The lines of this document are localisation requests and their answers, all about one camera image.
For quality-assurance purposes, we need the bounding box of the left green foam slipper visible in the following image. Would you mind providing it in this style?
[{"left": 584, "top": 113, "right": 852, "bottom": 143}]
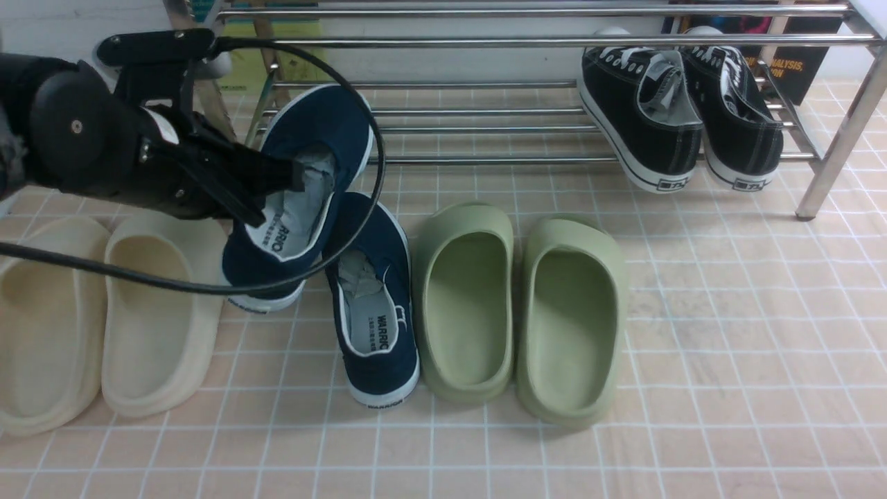
[{"left": 411, "top": 201, "right": 514, "bottom": 404}]

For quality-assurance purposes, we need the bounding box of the black canvas sneaker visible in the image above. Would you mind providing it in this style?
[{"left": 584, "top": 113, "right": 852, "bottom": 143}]
[
  {"left": 679, "top": 45, "right": 784, "bottom": 193},
  {"left": 577, "top": 46, "right": 703, "bottom": 195}
]

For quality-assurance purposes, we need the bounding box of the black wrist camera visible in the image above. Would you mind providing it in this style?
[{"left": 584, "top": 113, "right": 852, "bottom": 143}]
[{"left": 96, "top": 28, "right": 216, "bottom": 114}]

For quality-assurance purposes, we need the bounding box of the cream foam slipper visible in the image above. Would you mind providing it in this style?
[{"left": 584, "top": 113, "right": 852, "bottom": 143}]
[
  {"left": 101, "top": 212, "right": 227, "bottom": 418},
  {"left": 1, "top": 259, "right": 107, "bottom": 437}
]

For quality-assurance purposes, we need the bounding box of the left black canvas sneaker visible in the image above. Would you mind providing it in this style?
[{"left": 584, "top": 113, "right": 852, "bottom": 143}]
[{"left": 577, "top": 46, "right": 703, "bottom": 195}]

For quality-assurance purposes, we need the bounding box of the stainless steel shoe rack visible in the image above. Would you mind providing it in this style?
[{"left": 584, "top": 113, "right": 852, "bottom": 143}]
[{"left": 165, "top": 0, "right": 887, "bottom": 222}]

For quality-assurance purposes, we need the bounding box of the right cream foam slipper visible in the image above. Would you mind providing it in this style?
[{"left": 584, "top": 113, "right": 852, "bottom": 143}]
[{"left": 101, "top": 212, "right": 227, "bottom": 418}]

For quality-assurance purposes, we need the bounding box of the right green foam slipper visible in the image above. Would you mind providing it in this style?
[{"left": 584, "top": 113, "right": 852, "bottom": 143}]
[{"left": 516, "top": 213, "right": 629, "bottom": 429}]

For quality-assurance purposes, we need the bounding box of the right black canvas sneaker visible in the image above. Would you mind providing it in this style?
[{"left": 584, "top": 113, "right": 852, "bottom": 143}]
[{"left": 679, "top": 45, "right": 784, "bottom": 193}]

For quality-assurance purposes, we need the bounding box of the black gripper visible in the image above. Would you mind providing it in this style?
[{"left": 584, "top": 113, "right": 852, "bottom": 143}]
[{"left": 28, "top": 61, "right": 304, "bottom": 227}]

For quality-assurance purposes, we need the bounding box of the green foam slipper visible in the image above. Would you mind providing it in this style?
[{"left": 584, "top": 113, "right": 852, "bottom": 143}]
[
  {"left": 516, "top": 213, "right": 629, "bottom": 429},
  {"left": 411, "top": 201, "right": 514, "bottom": 404}
]

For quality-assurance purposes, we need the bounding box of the yellow green book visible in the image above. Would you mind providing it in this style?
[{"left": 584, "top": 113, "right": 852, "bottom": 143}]
[{"left": 191, "top": 1, "right": 327, "bottom": 95}]

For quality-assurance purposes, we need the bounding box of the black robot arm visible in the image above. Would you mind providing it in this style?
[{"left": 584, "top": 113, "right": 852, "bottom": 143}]
[{"left": 2, "top": 53, "right": 306, "bottom": 227}]

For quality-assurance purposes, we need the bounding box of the navy canvas shoe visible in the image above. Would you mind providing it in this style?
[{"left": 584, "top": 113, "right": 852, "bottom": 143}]
[
  {"left": 323, "top": 192, "right": 419, "bottom": 410},
  {"left": 221, "top": 83, "right": 374, "bottom": 315}
]

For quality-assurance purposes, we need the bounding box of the black book orange text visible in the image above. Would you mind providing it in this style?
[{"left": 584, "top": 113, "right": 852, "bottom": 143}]
[{"left": 662, "top": 1, "right": 842, "bottom": 105}]

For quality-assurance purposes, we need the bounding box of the black cable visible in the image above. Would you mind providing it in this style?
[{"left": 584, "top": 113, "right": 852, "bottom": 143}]
[{"left": 0, "top": 36, "right": 387, "bottom": 297}]

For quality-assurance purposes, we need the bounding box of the left cream foam slipper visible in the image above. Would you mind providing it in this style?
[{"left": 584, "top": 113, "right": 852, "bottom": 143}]
[{"left": 1, "top": 259, "right": 107, "bottom": 437}]

